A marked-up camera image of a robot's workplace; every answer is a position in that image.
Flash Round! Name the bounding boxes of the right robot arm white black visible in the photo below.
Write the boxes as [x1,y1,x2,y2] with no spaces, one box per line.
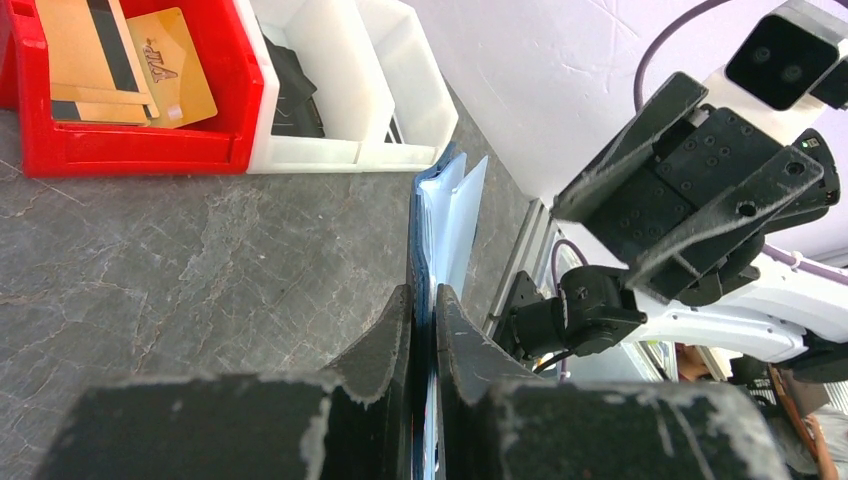
[492,73,847,383]

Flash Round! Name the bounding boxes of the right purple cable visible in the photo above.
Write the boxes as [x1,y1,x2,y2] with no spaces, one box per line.
[632,0,737,114]

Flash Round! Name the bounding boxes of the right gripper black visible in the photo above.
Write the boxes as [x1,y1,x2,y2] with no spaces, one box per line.
[551,72,840,305]

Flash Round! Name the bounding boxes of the red plastic bin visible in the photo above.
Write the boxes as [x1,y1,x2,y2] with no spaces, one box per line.
[1,1,265,178]

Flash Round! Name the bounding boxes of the gold credit card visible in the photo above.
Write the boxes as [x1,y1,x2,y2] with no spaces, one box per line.
[34,0,160,127]

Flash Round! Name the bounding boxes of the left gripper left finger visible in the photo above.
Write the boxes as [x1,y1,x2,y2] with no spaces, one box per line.
[35,285,412,479]

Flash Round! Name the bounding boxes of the navy blue card holder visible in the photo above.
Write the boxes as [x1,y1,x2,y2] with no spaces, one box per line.
[407,142,488,479]

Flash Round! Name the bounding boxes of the white plastic bin left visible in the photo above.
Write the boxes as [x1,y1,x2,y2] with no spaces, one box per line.
[235,1,395,174]

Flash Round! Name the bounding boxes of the white plastic bin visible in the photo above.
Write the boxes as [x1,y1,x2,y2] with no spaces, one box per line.
[357,1,458,172]
[235,1,395,174]

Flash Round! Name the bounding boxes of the black white cards in bin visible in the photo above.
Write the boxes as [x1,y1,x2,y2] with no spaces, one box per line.
[384,115,405,144]

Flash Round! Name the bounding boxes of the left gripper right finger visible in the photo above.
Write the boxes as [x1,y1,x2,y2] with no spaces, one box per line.
[434,285,789,479]

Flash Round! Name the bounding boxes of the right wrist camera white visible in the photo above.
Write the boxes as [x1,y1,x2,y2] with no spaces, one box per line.
[701,1,847,145]

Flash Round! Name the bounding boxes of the white plastic bin right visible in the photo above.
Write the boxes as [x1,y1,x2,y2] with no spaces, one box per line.
[357,1,458,172]

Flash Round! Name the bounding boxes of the person in background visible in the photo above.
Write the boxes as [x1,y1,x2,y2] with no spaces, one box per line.
[675,343,847,479]

